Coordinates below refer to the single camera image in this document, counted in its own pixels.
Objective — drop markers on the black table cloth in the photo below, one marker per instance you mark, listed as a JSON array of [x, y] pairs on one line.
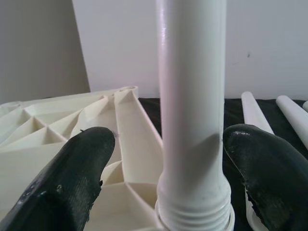
[[233, 113]]

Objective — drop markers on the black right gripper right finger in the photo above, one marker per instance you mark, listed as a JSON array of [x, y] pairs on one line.
[[276, 183]]

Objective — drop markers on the white plastic table top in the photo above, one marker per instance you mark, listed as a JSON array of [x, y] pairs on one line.
[[60, 115]]

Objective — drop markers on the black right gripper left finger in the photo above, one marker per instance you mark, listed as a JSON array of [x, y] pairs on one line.
[[60, 187]]

